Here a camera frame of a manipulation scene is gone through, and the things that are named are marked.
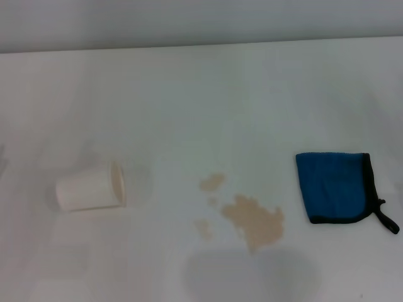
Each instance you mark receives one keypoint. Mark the white paper cup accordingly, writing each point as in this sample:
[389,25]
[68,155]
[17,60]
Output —
[86,190]

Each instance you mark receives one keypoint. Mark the blue rag with black trim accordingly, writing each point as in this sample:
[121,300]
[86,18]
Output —
[333,188]

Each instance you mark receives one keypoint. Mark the large brown water stain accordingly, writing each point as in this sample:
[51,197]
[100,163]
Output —
[258,223]

